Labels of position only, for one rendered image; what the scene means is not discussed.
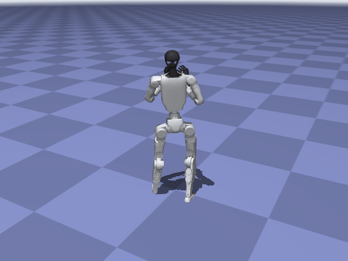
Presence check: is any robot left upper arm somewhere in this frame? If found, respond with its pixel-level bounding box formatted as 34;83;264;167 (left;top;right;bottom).
145;76;161;103

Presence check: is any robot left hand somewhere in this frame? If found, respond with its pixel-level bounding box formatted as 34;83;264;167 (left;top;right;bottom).
164;63;175;74

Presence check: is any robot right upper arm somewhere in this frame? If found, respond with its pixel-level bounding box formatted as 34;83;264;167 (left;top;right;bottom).
185;74;204;105

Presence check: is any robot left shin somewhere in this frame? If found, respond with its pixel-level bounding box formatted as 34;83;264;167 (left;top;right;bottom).
152;160;161;194

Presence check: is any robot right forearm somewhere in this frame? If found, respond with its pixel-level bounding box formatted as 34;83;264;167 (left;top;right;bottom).
187;85;195;100

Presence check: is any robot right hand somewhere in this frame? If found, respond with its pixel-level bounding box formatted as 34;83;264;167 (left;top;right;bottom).
177;65;190;86

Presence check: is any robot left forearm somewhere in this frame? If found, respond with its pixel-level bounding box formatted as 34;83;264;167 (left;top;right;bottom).
153;86;161;96

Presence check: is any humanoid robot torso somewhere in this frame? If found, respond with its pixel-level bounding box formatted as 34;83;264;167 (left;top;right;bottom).
160;71;187;133

